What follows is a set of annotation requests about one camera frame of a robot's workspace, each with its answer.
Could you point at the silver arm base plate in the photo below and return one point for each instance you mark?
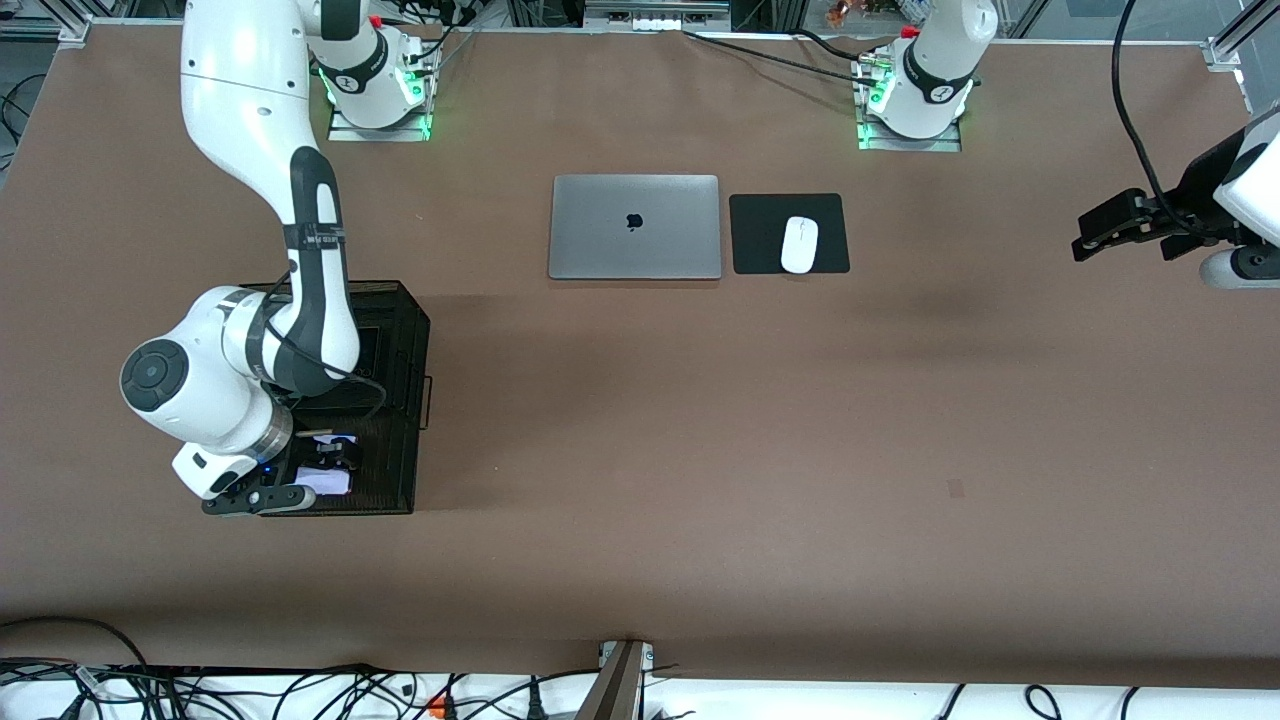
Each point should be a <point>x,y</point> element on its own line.
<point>345,135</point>
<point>940,146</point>

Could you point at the grey closed laptop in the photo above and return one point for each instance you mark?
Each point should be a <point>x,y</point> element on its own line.
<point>600,240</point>

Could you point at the grey metal camera post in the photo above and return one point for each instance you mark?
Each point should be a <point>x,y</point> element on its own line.
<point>615,690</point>

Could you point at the black mouse pad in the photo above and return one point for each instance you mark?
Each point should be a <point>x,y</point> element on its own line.
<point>760,240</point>

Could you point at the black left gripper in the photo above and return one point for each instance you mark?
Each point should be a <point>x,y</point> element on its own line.
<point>1193,193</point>

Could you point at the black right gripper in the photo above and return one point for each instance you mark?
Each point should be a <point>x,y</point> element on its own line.
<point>322,457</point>

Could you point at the white computer mouse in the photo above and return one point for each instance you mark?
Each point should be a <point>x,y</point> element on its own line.
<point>799,245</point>

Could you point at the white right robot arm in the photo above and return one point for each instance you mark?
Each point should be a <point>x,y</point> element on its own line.
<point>240,90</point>

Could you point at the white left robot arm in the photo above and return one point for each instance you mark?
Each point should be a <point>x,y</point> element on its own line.
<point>1255,190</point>

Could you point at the white power strip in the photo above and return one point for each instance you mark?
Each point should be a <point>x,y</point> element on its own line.
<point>660,22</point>

